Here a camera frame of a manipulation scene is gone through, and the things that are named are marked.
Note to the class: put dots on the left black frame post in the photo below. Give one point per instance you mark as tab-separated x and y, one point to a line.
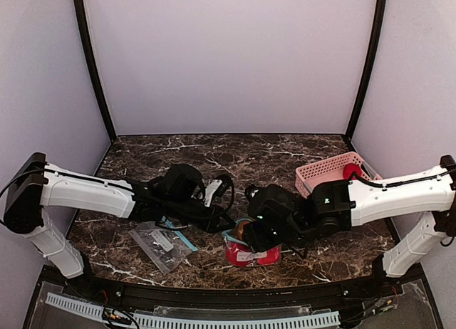
88	52

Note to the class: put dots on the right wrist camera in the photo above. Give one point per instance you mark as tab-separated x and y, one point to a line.
271	199

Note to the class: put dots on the black frame post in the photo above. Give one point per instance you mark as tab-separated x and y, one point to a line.
88	52
372	48

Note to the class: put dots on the red toy strawberry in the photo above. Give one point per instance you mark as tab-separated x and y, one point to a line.
352	171

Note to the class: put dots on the right black frame post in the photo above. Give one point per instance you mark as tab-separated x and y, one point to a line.
372	48

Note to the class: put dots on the red toy fruit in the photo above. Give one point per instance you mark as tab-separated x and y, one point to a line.
269	257

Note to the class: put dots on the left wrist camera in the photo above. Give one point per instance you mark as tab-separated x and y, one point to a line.
217	188

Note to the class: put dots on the brown toy kiwi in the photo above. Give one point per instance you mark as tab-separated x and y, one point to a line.
237	232

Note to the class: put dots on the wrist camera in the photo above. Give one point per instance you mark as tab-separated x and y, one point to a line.
217	188
271	199

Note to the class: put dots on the white slotted cable duct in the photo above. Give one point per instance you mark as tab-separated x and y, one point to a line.
173	317

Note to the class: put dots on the small clear zip bag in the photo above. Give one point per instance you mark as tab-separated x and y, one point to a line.
164	243

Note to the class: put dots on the black front rail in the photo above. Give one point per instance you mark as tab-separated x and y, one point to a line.
339	295

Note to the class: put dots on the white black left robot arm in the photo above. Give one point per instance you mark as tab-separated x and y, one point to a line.
179	194

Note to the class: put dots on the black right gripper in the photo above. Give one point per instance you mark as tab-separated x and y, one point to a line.
257	237

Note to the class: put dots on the large clear zip bag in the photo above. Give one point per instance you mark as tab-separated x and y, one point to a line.
227	237

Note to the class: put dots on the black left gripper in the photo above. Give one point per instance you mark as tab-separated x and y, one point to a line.
212	221

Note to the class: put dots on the pink plastic basket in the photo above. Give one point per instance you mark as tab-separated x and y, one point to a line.
310	175

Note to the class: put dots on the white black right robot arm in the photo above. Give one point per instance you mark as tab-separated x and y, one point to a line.
282	217

